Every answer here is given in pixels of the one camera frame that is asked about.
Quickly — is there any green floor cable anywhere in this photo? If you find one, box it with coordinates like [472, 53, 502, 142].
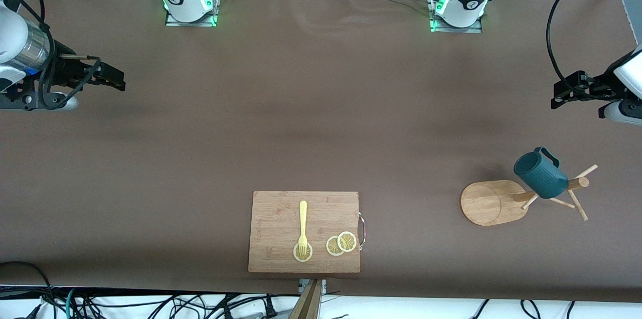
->
[64, 287, 77, 319]

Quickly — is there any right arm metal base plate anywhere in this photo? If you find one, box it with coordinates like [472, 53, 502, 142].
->
[165, 0, 220, 27]

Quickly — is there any wooden mug rack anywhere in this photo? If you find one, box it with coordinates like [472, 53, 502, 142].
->
[460, 164, 598, 227]

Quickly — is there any yellow plastic fork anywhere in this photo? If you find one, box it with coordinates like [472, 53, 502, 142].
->
[298, 201, 308, 255]

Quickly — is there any small metal bracket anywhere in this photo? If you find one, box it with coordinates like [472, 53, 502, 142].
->
[299, 279, 327, 294]

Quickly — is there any wooden cutting board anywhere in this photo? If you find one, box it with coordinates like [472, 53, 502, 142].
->
[248, 191, 361, 273]

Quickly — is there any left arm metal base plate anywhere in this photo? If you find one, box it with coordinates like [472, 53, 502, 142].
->
[429, 0, 483, 34]

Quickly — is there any wooden beam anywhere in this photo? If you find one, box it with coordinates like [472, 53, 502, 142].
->
[288, 279, 323, 319]

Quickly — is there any teal mug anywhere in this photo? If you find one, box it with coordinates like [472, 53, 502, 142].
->
[513, 146, 570, 200]

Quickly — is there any lemon slice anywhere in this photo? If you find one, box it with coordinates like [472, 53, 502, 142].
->
[293, 242, 313, 263]
[337, 231, 357, 253]

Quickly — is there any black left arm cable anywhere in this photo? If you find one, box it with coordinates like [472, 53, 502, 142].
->
[546, 0, 607, 100]

